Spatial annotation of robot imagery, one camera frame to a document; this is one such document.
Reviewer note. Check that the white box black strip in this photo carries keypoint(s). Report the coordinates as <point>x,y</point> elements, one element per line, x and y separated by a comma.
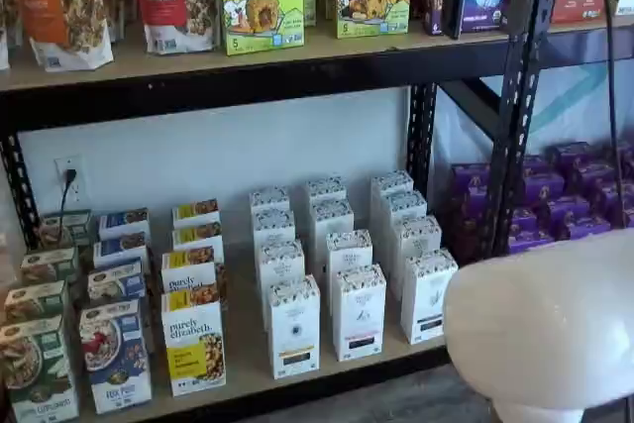
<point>405,204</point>
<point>416,232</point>
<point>428,294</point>
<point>391,182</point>

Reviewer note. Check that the green apple pie bar box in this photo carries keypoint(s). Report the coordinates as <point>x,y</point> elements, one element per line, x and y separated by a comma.
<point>262,2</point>

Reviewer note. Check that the white box pink strip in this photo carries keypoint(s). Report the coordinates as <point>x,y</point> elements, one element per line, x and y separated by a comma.
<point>359,314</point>
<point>325,189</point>
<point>348,247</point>
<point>331,215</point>

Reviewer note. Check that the white box yellow strip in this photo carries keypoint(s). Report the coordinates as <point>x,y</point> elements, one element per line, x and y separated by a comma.
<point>269,197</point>
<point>294,329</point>
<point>273,225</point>
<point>280,259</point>

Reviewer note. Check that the yellow white granola box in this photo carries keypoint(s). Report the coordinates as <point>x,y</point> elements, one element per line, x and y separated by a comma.
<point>193,344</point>
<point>197,235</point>
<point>188,269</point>
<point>195,210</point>

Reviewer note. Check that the blue white granola box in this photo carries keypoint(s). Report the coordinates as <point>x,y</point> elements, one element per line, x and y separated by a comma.
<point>116,279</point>
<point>124,220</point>
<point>116,358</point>
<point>120,244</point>

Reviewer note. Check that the green white granola box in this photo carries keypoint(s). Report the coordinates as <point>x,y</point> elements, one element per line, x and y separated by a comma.
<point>34,301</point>
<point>39,373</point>
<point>67,227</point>
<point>49,264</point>

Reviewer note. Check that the black rack with purple boxes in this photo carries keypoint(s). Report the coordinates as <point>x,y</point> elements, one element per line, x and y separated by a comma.
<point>579,46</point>

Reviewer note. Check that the red granola bag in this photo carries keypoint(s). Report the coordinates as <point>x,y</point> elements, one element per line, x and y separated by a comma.
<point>173,2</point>

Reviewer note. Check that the orange granola bag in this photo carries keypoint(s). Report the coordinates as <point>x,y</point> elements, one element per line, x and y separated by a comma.
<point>59,2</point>

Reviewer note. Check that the white granola bag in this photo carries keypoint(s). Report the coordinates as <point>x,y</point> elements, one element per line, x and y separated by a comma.
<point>4,41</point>

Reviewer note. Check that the black metal shelving rack frame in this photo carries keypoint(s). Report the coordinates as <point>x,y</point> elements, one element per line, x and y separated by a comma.
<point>198,101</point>

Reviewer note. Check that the white wall outlet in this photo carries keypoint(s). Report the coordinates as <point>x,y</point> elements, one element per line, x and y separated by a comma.
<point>72,163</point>

